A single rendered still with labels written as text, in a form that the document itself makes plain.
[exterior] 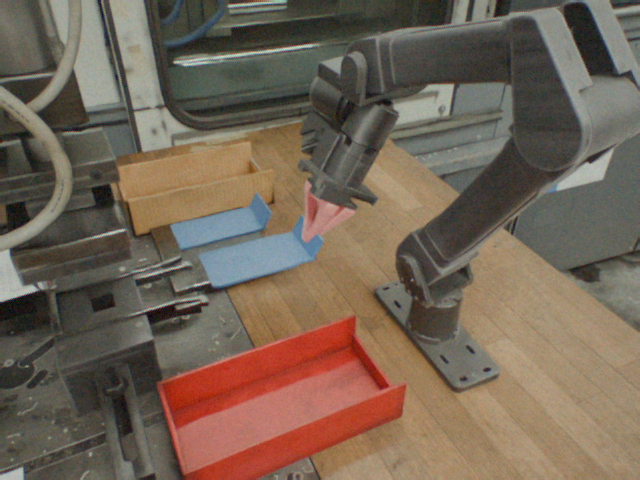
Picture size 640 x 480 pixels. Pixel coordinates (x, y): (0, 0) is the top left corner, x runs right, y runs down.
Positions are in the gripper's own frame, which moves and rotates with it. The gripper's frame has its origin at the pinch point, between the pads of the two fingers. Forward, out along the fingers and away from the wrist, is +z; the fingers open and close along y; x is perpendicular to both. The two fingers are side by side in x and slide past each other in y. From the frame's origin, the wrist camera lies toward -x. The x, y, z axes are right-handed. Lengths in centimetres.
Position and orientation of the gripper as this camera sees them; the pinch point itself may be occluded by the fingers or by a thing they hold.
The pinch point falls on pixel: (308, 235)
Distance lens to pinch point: 76.1
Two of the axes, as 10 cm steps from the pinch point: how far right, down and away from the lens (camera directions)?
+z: -4.5, 8.3, 3.3
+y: -7.8, -2.0, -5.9
